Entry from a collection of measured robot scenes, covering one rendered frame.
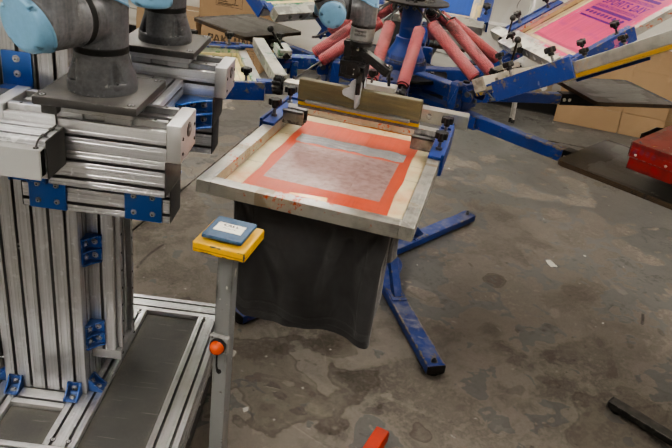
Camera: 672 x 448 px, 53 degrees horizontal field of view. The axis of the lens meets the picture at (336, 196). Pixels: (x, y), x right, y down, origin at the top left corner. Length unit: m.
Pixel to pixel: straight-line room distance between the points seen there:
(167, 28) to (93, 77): 0.50
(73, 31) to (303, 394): 1.63
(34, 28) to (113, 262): 0.84
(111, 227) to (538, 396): 1.76
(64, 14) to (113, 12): 0.13
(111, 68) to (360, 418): 1.56
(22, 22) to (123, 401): 1.26
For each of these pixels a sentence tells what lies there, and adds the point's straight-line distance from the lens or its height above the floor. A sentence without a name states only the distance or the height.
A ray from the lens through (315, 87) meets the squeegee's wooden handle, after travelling 2.21.
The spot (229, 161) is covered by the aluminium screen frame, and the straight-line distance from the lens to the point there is 1.92.
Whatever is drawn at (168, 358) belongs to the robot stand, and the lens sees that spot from 2.42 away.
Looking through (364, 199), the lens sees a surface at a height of 0.95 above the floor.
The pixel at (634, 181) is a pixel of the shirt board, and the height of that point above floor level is 0.95.
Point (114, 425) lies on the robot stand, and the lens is 2.21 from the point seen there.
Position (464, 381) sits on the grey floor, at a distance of 2.82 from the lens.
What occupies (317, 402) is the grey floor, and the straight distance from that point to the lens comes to 2.59.
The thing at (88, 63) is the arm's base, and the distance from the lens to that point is 1.55.
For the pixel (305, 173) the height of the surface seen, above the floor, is 0.96.
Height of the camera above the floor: 1.75
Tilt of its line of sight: 26 degrees down
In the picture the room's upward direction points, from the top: 7 degrees clockwise
